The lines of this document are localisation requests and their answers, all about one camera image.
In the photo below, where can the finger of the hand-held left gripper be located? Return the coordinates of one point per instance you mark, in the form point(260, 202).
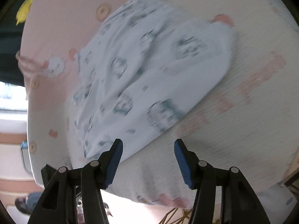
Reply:
point(48, 173)

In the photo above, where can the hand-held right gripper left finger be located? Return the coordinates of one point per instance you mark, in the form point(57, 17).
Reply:
point(114, 163)

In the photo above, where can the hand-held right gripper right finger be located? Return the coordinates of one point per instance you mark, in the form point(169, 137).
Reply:
point(183, 165)

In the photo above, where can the light blue printed pants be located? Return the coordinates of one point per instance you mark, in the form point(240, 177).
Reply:
point(151, 70)

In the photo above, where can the pink cat print blanket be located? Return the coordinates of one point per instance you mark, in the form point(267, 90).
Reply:
point(245, 109)

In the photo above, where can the window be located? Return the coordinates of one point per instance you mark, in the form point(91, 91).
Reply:
point(12, 95)

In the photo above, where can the person's printed clothing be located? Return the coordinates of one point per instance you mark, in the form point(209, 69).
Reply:
point(275, 198)

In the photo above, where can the dark green curtain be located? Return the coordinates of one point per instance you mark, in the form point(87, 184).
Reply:
point(9, 51)

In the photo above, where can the yellow plush toy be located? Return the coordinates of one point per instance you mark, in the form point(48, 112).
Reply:
point(24, 10)

